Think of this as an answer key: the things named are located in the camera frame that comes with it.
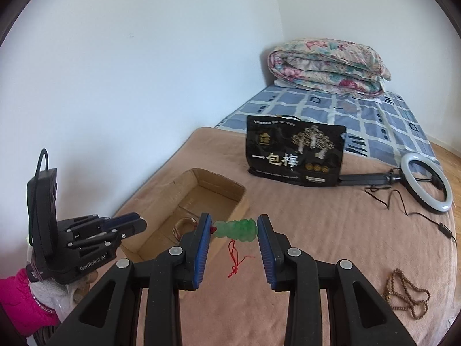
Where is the pink sleeve forearm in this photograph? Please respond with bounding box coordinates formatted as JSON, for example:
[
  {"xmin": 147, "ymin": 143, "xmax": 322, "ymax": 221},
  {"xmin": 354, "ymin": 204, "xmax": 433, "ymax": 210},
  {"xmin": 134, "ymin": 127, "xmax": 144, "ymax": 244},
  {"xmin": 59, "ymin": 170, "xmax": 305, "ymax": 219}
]
[{"xmin": 1, "ymin": 268, "xmax": 60, "ymax": 337}]

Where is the black ring light cable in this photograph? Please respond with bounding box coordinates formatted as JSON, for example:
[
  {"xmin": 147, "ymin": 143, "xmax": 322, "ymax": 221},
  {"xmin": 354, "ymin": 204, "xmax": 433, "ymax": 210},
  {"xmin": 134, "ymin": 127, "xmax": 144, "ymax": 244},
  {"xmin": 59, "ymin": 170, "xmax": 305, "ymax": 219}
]
[{"xmin": 363, "ymin": 183, "xmax": 456, "ymax": 248}]

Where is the red strap wristwatch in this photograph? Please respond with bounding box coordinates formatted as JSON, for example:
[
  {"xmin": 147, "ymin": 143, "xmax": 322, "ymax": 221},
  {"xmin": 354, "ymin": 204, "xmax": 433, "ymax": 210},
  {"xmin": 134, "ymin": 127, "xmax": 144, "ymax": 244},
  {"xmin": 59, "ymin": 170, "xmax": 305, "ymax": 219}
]
[{"xmin": 172, "ymin": 217, "xmax": 198, "ymax": 242}]

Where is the pink brown blanket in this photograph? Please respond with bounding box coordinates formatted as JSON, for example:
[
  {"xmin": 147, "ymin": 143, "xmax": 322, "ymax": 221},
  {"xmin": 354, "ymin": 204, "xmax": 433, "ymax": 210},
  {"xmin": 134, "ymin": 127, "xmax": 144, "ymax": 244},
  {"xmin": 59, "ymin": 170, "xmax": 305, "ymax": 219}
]
[{"xmin": 71, "ymin": 126, "xmax": 459, "ymax": 346}]

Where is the brown wooden bead necklace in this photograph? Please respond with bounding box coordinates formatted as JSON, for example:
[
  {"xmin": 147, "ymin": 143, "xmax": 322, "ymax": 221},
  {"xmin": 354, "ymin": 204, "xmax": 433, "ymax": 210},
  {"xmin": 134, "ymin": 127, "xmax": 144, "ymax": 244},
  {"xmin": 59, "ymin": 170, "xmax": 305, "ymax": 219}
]
[{"xmin": 383, "ymin": 268, "xmax": 431, "ymax": 320}]

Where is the open cardboard box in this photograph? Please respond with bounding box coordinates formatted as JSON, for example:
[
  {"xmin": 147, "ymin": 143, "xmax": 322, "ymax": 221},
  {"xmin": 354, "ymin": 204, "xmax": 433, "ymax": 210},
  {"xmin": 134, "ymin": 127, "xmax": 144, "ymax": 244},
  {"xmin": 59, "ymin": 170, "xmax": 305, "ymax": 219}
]
[{"xmin": 117, "ymin": 168, "xmax": 249, "ymax": 262}]

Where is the folded floral quilt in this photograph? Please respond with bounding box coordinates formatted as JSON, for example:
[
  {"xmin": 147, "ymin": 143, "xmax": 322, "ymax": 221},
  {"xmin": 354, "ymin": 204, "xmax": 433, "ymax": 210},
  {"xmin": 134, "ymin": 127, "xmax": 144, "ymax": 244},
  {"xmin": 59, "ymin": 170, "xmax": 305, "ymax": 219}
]
[{"xmin": 267, "ymin": 38, "xmax": 392, "ymax": 99}]

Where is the black snack bag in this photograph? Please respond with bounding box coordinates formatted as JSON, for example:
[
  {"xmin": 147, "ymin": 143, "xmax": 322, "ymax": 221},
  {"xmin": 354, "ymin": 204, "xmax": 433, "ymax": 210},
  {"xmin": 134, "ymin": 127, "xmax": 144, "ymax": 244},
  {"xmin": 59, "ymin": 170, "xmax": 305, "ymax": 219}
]
[{"xmin": 245, "ymin": 116, "xmax": 346, "ymax": 187}]

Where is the white ring light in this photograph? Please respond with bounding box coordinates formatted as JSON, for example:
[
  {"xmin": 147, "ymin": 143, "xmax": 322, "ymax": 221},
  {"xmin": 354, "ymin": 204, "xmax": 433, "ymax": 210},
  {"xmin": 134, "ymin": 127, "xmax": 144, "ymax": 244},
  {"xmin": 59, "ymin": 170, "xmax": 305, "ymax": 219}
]
[{"xmin": 338, "ymin": 152, "xmax": 453, "ymax": 213}]

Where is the blue checkered bed sheet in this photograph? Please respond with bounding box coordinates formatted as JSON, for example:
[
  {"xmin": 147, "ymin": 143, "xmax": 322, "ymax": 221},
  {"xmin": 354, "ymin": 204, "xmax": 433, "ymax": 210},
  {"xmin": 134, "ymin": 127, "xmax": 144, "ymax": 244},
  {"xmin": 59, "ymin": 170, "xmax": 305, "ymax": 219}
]
[{"xmin": 216, "ymin": 85, "xmax": 438, "ymax": 166}]

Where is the white gloved left hand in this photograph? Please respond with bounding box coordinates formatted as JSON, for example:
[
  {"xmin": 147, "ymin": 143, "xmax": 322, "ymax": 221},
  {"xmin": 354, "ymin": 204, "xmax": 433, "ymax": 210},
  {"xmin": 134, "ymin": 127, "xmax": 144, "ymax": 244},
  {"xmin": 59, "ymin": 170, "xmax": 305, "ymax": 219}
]
[{"xmin": 29, "ymin": 271, "xmax": 99, "ymax": 323}]

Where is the green jade pendant red cord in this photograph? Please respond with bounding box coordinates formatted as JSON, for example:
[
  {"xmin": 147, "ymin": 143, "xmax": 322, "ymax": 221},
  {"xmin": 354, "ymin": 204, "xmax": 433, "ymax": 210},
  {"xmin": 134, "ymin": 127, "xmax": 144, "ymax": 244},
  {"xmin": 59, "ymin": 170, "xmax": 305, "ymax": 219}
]
[{"xmin": 210, "ymin": 218, "xmax": 260, "ymax": 279}]

